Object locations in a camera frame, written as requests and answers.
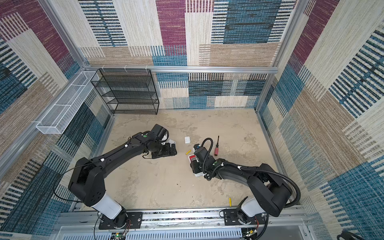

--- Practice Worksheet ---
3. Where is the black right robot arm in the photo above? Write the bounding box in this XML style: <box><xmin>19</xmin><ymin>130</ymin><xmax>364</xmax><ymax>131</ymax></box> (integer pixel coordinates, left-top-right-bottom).
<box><xmin>190</xmin><ymin>138</ymin><xmax>301</xmax><ymax>225</ymax></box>

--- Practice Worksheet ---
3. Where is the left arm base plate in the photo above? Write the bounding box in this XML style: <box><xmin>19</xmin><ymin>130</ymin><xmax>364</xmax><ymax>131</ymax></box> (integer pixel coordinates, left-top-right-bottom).
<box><xmin>98</xmin><ymin>212</ymin><xmax>143</xmax><ymax>230</ymax></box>

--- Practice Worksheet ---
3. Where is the black mesh shelf rack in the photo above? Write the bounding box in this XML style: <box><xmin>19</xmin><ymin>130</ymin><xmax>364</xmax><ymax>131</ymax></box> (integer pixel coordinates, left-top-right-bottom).
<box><xmin>91</xmin><ymin>69</ymin><xmax>160</xmax><ymax>115</ymax></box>

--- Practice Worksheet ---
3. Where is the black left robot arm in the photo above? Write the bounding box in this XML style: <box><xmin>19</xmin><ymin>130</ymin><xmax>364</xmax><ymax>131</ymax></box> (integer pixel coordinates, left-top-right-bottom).
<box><xmin>68</xmin><ymin>124</ymin><xmax>177</xmax><ymax>230</ymax></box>

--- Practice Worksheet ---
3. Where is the white slotted cable duct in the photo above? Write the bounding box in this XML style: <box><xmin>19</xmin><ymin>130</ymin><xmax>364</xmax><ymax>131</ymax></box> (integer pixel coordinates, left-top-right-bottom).
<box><xmin>62</xmin><ymin>228</ymin><xmax>243</xmax><ymax>240</ymax></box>

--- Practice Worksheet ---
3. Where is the red and white remote control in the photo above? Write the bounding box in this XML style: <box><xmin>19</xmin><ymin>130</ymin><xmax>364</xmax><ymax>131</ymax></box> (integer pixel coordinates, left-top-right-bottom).
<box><xmin>188</xmin><ymin>155</ymin><xmax>204</xmax><ymax>177</ymax></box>

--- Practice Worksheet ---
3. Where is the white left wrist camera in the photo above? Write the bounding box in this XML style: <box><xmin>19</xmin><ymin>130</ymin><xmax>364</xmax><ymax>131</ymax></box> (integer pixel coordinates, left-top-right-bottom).
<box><xmin>165</xmin><ymin>139</ymin><xmax>176</xmax><ymax>145</ymax></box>

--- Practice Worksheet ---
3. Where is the pink handled screwdriver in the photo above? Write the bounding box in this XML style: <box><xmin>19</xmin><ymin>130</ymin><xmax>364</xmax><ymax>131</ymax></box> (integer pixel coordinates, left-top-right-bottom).
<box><xmin>214</xmin><ymin>136</ymin><xmax>220</xmax><ymax>156</ymax></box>

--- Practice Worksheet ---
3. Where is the white mesh wall basket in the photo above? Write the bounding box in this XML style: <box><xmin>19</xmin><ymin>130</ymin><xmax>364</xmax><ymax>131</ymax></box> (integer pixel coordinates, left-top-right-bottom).
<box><xmin>36</xmin><ymin>71</ymin><xmax>96</xmax><ymax>135</ymax></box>

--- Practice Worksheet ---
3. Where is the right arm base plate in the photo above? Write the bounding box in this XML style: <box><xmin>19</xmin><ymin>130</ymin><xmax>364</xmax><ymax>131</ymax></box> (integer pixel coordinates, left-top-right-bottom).
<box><xmin>219</xmin><ymin>209</ymin><xmax>266</xmax><ymax>226</ymax></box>

